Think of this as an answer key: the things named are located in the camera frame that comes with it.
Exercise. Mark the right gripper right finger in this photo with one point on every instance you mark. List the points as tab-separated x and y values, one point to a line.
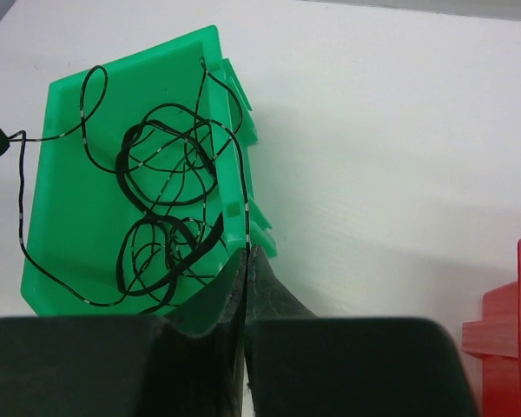
267	299

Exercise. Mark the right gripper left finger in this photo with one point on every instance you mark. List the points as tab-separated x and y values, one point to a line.
204	354

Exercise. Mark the green plastic bin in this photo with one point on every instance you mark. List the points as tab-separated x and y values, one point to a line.
143	185

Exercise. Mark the red plastic bin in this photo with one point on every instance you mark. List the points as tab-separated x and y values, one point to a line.
496	340

